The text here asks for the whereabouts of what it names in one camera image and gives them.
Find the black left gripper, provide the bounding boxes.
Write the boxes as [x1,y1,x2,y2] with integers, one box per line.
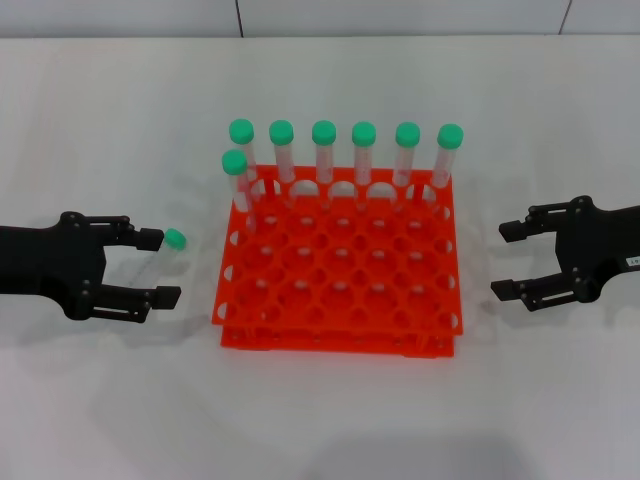
[0,212,181,324]

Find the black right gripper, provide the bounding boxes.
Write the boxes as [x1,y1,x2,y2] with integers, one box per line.
[491,196,640,312]

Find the green-capped clear test tube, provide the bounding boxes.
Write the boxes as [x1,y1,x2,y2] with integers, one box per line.
[228,118,264,206]
[268,119,297,207]
[351,121,378,211]
[221,148,259,236]
[310,119,338,211]
[429,123,465,202]
[124,227,188,291]
[392,122,422,202]

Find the orange test tube rack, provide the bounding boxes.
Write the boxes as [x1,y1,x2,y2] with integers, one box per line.
[210,164,465,361]

